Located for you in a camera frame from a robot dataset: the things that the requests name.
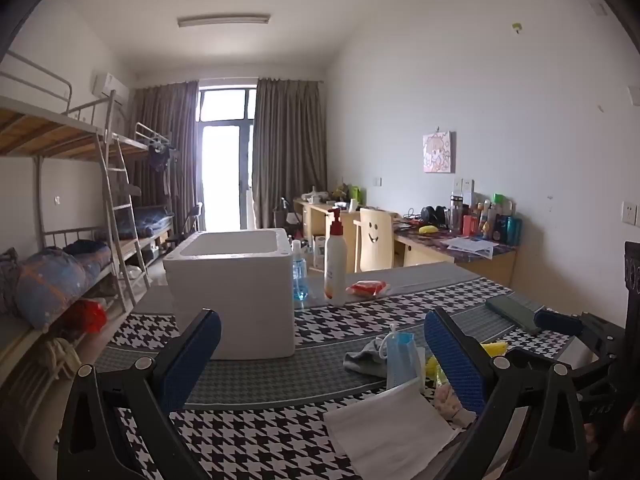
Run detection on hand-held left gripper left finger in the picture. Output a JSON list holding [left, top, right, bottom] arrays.
[[57, 308, 222, 480]]

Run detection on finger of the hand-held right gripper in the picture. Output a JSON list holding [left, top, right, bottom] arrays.
[[534, 310, 586, 337]]

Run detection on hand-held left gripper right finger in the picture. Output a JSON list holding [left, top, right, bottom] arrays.
[[424, 307, 588, 480]]

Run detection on green floral tissue packet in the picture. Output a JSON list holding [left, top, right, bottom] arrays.
[[424, 341, 508, 428]]

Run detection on blue face mask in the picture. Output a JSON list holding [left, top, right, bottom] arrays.
[[379, 324, 426, 393]]

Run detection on white foam box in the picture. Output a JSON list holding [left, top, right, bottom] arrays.
[[162, 228, 296, 361]]

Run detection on grey sock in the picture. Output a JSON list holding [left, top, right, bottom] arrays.
[[342, 337, 396, 378]]

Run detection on white paper tissue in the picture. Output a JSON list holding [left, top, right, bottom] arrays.
[[322, 377, 463, 480]]

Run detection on wooden desk with patterned cover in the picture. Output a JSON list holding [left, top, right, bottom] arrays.
[[392, 222, 518, 288]]

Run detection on houndstooth tablecloth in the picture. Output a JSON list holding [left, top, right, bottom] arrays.
[[95, 262, 576, 480]]

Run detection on red snack packet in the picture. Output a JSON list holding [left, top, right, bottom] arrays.
[[347, 280, 391, 299]]

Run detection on printed paper sheets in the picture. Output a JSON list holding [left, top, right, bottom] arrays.
[[442, 236, 500, 260]]

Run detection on red plastic bag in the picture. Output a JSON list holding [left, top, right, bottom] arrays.
[[62, 297, 108, 336]]

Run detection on row of toiletry bottles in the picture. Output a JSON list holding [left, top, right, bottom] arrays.
[[447, 192, 523, 247]]

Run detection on clear spray bottle blue liquid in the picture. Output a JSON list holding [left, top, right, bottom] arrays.
[[290, 240, 309, 303]]

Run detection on beige bundled cloth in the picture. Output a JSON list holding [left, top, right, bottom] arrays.
[[42, 337, 76, 381]]

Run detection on grey metal bunk bed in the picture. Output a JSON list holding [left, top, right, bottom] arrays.
[[110, 122, 176, 266], [0, 50, 151, 396]]

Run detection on wooden chair with smiley face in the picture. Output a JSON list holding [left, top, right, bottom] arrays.
[[353, 208, 396, 273]]

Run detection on black headphones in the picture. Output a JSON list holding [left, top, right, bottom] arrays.
[[420, 205, 449, 227]]

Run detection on white pump bottle red cap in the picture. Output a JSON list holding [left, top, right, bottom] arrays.
[[324, 206, 347, 307]]

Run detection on blue quilt with orange stripes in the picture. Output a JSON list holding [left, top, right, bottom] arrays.
[[15, 246, 103, 331]]

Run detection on grey metal ladder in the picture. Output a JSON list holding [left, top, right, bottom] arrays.
[[97, 90, 140, 311]]

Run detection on light wooden desk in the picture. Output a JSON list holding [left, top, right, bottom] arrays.
[[294, 197, 401, 261]]

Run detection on glass balcony door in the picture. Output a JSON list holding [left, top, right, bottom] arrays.
[[197, 87, 258, 233]]

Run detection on dark hanging clothes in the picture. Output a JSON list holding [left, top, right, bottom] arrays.
[[147, 140, 174, 173]]

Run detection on brown curtain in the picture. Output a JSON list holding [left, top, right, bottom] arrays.
[[127, 80, 201, 233], [251, 77, 328, 231]]

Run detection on white air conditioner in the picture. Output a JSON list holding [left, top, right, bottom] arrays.
[[92, 73, 130, 106]]

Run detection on ceiling tube light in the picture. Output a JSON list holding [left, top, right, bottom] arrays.
[[176, 12, 271, 28]]

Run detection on cartoon wall poster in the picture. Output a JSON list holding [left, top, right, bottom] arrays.
[[422, 131, 457, 173]]

